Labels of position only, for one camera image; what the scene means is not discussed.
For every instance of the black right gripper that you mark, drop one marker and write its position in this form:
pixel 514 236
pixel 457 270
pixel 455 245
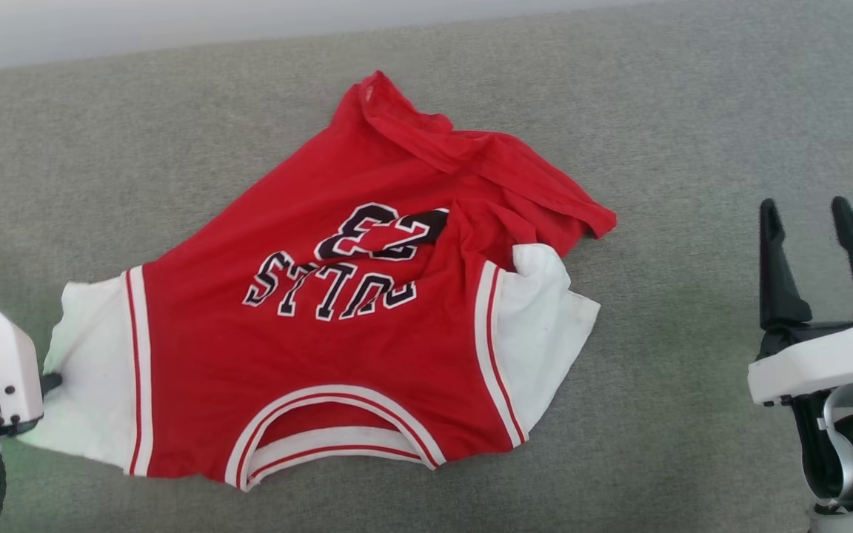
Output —
pixel 804 337

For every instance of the red and white basketball jersey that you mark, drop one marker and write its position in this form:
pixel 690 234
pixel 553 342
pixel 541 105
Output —
pixel 323 333

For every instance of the grey fabric sofa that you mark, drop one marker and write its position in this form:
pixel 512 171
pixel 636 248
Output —
pixel 693 148

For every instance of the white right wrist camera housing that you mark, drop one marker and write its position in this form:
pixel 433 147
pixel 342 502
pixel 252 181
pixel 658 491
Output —
pixel 826 363

